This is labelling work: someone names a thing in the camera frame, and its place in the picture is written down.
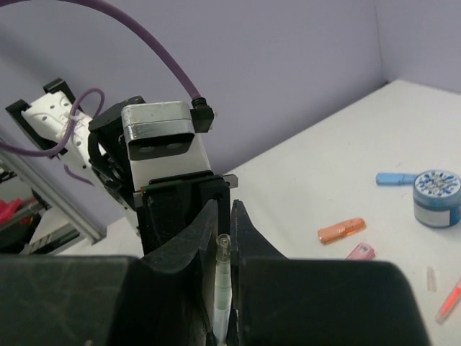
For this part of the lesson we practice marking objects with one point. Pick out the clear pen cap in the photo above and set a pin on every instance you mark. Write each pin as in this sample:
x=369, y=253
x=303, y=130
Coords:
x=431, y=281

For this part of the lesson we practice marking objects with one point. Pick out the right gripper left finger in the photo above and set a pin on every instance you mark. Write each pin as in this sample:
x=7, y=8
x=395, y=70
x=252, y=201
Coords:
x=114, y=300

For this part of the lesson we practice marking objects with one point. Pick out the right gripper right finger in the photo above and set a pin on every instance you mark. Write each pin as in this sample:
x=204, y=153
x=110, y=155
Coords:
x=327, y=302

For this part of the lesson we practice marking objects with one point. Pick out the aluminium frame rail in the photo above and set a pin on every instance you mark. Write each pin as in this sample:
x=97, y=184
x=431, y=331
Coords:
x=52, y=220

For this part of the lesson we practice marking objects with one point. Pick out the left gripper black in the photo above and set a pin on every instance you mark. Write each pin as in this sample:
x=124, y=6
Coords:
x=184, y=267

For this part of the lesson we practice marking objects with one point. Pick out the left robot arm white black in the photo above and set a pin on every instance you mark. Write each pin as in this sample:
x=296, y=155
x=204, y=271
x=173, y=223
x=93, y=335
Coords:
x=95, y=144

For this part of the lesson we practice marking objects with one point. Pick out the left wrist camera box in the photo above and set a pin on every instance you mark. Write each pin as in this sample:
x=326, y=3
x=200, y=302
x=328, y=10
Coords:
x=161, y=142

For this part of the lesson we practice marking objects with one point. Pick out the left blue round jar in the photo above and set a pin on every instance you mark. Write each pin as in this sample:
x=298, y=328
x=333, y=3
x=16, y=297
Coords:
x=436, y=198

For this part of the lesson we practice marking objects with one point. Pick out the blue lead case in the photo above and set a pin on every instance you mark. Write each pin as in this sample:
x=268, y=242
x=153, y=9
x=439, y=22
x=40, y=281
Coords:
x=394, y=179

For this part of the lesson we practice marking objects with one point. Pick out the pink lead case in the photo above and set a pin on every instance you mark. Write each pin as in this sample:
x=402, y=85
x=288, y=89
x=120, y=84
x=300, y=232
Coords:
x=362, y=251

